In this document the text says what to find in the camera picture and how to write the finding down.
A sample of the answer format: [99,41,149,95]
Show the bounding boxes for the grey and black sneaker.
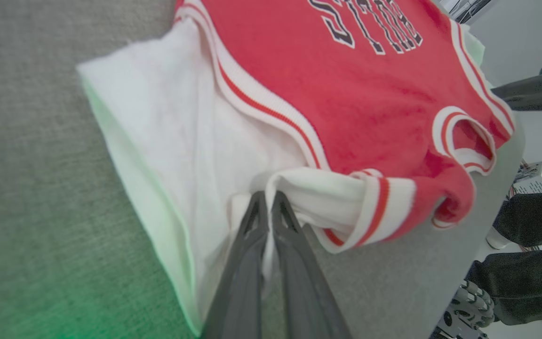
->
[449,280,496,330]

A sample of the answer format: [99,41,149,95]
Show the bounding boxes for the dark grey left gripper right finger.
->
[271,190,352,339]

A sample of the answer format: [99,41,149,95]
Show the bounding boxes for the white electronics box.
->
[511,161,542,194]

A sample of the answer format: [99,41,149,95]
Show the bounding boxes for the black trousers of person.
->
[465,188,542,326]

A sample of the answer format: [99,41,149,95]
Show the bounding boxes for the grey fabric sofa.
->
[0,0,526,339]

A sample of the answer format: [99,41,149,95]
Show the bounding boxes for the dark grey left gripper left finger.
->
[200,190,270,339]

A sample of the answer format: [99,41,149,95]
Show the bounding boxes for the red and white jersey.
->
[76,0,517,338]

